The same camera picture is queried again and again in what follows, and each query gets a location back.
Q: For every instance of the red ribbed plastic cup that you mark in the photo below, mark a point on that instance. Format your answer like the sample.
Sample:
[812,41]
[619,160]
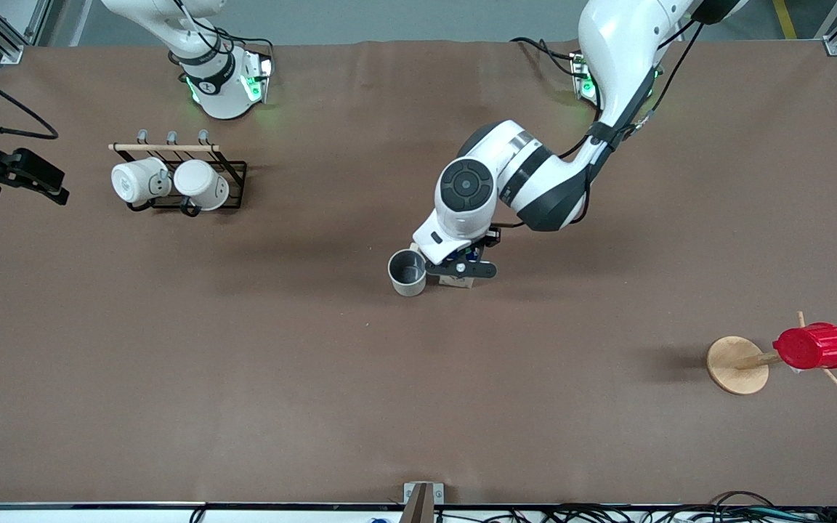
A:
[814,346]

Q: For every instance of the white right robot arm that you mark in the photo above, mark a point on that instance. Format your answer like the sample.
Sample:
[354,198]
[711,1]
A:
[222,87]

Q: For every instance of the plain white mug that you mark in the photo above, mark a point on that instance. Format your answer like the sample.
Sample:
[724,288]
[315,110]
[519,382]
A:
[200,183]

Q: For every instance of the white mug grey inside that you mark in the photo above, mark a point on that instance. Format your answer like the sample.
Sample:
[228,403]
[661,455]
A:
[407,280]

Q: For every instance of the metal bracket with brown post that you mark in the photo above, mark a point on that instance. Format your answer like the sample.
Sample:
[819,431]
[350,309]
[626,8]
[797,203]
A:
[422,501]

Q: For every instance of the wooden mug tree stand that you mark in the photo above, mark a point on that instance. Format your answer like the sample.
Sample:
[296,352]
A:
[734,367]

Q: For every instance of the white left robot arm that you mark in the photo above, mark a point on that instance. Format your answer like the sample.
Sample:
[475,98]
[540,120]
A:
[629,43]

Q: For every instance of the white mug with round print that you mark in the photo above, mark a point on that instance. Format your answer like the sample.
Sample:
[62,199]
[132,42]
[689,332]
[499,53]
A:
[135,181]

